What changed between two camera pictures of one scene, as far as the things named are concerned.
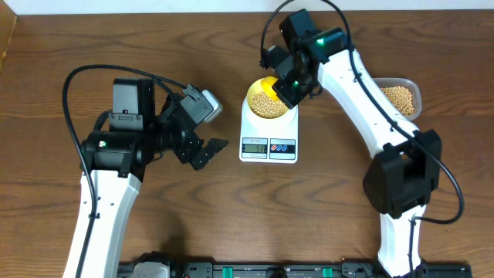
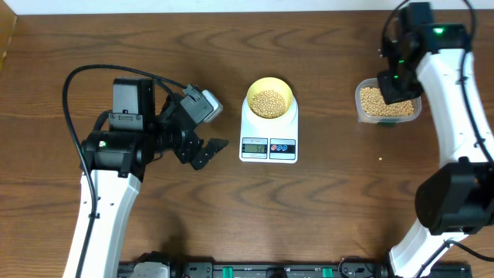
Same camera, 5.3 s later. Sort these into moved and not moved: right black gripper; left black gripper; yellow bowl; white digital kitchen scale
Moved: right black gripper
Not moved: yellow bowl; left black gripper; white digital kitchen scale
